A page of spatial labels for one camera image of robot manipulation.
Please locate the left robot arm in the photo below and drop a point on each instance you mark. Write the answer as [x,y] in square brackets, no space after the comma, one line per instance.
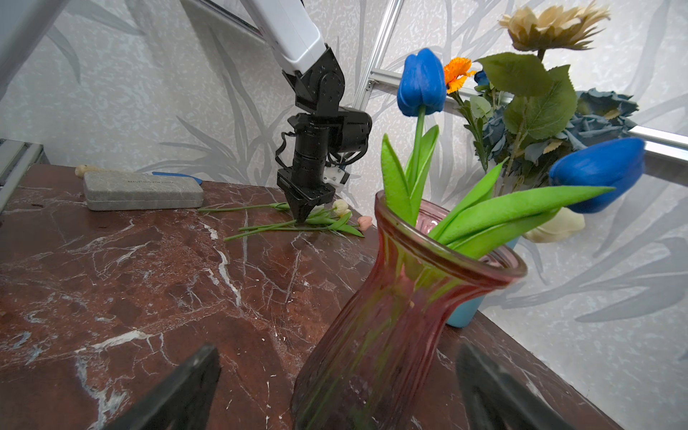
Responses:
[326,133]

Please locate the white blue-tinted tulip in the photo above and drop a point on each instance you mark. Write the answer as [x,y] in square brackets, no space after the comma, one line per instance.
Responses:
[277,206]

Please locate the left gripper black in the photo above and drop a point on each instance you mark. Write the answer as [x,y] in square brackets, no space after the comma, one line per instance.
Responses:
[303,192]

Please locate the orange marigold flower stem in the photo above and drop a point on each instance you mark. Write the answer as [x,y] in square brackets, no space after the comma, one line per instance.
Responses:
[456,74]

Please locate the pale yellow tulip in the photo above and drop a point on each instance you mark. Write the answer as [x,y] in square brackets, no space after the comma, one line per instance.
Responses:
[322,215]

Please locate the blue hand shovel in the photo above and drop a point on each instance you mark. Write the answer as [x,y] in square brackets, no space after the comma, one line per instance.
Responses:
[167,174]

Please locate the teal cylindrical vase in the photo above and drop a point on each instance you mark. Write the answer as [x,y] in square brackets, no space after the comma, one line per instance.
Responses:
[464,313]

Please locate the cream white tulip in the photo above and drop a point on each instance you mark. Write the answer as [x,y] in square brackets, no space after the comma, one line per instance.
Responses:
[565,224]

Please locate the beige sunflower stem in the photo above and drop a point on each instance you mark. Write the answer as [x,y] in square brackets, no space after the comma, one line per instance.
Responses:
[543,100]

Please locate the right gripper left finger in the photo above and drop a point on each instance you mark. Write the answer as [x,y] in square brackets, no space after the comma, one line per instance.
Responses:
[182,401]

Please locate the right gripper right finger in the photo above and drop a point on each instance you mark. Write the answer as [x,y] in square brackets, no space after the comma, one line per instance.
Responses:
[493,399]

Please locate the red glass vase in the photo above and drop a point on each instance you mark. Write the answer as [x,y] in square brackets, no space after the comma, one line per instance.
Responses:
[368,370]

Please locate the light blue rose bouquet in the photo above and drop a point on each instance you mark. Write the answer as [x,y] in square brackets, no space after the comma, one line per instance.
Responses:
[600,116]

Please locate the blue tulip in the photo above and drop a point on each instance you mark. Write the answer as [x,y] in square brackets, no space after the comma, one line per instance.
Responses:
[584,182]
[421,93]

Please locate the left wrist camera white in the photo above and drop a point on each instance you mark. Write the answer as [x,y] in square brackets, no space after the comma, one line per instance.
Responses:
[335,176]

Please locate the dark blue rose stem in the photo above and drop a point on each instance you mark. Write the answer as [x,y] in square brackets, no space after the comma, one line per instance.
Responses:
[482,81]

